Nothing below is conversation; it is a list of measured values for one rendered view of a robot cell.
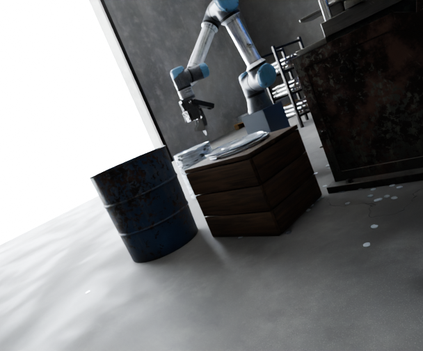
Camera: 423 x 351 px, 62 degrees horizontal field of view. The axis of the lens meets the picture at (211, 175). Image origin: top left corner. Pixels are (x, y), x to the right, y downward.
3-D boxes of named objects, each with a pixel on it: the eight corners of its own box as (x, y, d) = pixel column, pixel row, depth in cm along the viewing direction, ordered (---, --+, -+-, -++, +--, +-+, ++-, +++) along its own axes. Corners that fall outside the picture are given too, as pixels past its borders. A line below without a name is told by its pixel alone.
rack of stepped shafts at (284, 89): (305, 127, 390) (275, 44, 375) (280, 132, 431) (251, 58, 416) (330, 113, 408) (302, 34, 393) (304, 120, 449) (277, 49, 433)
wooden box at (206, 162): (212, 237, 166) (184, 170, 161) (257, 202, 191) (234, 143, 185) (280, 235, 137) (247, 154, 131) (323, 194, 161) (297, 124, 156)
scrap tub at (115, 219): (114, 264, 187) (74, 183, 179) (168, 227, 217) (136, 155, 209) (161, 265, 158) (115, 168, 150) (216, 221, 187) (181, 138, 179)
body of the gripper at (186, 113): (186, 124, 181) (177, 102, 179) (200, 118, 184) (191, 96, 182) (191, 122, 174) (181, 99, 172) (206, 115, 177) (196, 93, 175)
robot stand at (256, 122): (267, 185, 216) (241, 117, 209) (284, 173, 227) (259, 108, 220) (290, 182, 202) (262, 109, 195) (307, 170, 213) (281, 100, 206)
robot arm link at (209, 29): (205, 5, 199) (175, 82, 194) (212, -4, 189) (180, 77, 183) (222, 15, 203) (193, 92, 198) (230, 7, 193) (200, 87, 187)
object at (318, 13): (307, 47, 166) (298, 19, 164) (318, 44, 176) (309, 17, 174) (360, 22, 149) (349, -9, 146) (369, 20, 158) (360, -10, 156)
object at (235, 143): (197, 162, 154) (197, 160, 154) (214, 148, 181) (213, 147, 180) (259, 139, 144) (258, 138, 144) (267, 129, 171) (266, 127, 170)
